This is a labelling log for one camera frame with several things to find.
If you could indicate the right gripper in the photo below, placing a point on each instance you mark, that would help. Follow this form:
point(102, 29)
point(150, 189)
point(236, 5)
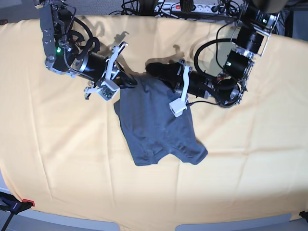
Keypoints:
point(101, 68)

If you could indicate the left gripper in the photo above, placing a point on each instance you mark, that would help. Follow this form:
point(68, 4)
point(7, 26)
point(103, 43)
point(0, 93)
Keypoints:
point(172, 76)

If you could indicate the blue-grey T-shirt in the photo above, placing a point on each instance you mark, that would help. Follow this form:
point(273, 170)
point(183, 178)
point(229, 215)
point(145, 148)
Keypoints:
point(150, 128)

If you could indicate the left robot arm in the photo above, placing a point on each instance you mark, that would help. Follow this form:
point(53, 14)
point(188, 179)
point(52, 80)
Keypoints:
point(256, 20)

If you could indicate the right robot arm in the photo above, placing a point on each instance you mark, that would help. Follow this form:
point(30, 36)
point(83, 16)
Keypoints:
point(71, 49)

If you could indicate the white power strip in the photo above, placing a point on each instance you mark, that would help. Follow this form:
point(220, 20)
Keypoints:
point(175, 8)

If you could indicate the yellow table cloth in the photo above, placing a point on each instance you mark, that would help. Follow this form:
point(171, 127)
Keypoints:
point(69, 155)

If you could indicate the blue clamp with red pad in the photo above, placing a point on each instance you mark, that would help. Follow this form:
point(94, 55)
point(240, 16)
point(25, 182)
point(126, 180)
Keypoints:
point(9, 203)

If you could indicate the black clamp right edge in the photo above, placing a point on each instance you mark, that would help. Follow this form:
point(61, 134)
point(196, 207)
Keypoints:
point(304, 215)

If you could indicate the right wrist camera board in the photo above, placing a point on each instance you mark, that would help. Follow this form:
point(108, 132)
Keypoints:
point(108, 89)

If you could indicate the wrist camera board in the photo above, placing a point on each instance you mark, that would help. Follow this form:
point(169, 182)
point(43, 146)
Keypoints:
point(177, 107)
point(108, 89)

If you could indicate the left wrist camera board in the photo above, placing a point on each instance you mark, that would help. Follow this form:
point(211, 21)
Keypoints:
point(177, 107)

